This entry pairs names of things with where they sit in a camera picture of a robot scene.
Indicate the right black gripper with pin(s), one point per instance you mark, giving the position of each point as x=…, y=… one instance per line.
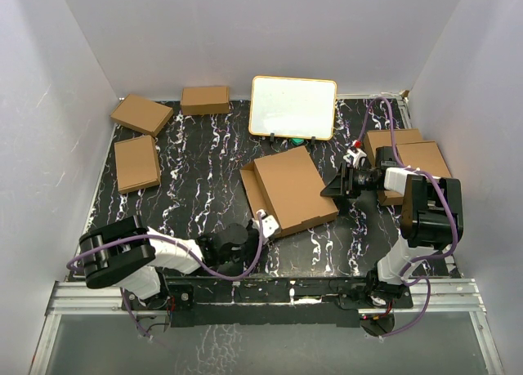
x=348, y=180

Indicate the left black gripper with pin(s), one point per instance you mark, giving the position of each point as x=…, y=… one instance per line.
x=253, y=236

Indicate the large cardboard box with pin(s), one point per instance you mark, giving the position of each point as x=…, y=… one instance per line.
x=378, y=138
x=287, y=186

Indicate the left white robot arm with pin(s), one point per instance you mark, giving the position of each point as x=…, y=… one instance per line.
x=130, y=255

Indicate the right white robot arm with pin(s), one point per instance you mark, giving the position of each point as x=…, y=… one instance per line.
x=431, y=216

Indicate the small folded cardboard box right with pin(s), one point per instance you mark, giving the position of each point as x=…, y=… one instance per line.
x=425, y=155

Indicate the folded cardboard box back centre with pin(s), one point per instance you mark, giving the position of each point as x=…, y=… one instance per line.
x=205, y=100

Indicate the folded cardboard box back left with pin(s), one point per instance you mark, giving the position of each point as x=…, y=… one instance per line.
x=141, y=115

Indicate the black base bar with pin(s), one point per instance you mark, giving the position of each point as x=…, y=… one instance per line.
x=337, y=301

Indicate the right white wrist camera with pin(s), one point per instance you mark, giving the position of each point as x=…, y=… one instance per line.
x=355, y=157

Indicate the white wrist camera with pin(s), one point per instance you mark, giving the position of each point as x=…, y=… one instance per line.
x=355, y=157
x=266, y=224

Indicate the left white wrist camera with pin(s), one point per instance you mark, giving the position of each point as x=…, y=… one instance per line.
x=266, y=224

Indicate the white board with yellow frame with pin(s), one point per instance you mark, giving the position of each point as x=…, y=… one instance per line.
x=292, y=107

